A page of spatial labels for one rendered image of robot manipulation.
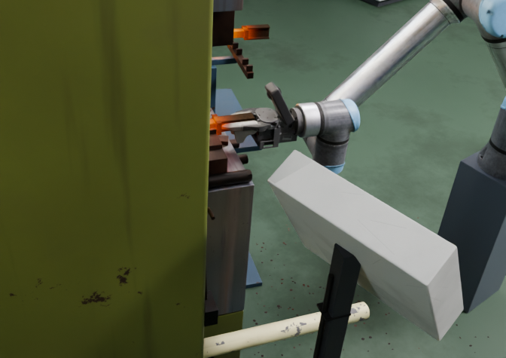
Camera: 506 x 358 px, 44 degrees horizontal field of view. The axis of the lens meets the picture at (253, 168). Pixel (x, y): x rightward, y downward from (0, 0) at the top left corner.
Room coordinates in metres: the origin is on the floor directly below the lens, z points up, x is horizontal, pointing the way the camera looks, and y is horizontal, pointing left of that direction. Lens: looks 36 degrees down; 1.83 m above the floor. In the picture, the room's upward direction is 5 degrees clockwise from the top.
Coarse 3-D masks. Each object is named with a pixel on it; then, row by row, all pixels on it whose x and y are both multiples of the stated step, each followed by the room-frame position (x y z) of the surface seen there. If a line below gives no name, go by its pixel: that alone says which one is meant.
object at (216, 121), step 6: (216, 114) 1.37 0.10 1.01; (240, 114) 1.38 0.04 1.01; (246, 114) 1.38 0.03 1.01; (252, 114) 1.39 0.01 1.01; (210, 120) 1.35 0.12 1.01; (216, 120) 1.34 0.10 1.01; (222, 120) 1.35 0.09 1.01; (228, 120) 1.35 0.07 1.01; (234, 120) 1.35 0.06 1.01; (240, 120) 1.36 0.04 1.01; (246, 120) 1.36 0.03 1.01; (210, 126) 1.33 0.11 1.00; (216, 126) 1.33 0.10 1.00; (216, 132) 1.33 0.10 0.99
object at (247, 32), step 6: (264, 24) 2.09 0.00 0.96; (234, 30) 2.04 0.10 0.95; (240, 30) 2.05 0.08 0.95; (246, 30) 2.04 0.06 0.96; (252, 30) 2.06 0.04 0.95; (258, 30) 2.07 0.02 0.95; (264, 30) 2.07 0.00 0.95; (234, 36) 2.03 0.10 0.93; (240, 36) 2.04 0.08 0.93; (246, 36) 2.03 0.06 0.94; (252, 36) 2.06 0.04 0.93; (258, 36) 2.07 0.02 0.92; (264, 36) 2.07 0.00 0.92
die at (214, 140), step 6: (210, 132) 1.31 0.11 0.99; (210, 138) 1.29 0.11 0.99; (216, 138) 1.29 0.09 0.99; (210, 144) 1.27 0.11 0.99; (216, 144) 1.27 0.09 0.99; (210, 150) 1.26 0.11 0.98; (216, 150) 1.26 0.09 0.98; (222, 150) 1.26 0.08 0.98; (210, 156) 1.23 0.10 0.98; (216, 156) 1.23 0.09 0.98; (222, 156) 1.23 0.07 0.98; (210, 162) 1.21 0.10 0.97; (216, 162) 1.22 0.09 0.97; (222, 162) 1.22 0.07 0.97; (210, 168) 1.21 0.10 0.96; (216, 168) 1.22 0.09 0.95; (222, 168) 1.22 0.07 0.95; (210, 174) 1.21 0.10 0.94
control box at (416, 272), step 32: (288, 160) 0.94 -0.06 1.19; (288, 192) 0.87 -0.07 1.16; (320, 192) 0.86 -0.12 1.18; (352, 192) 0.85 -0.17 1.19; (320, 224) 0.84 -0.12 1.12; (352, 224) 0.79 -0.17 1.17; (384, 224) 0.78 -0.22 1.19; (416, 224) 0.77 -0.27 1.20; (320, 256) 0.97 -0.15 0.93; (384, 256) 0.73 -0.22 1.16; (416, 256) 0.72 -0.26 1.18; (448, 256) 0.71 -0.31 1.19; (384, 288) 0.81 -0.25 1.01; (416, 288) 0.71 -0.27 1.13; (448, 288) 0.74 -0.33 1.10; (416, 320) 0.79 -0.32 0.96; (448, 320) 0.78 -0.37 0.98
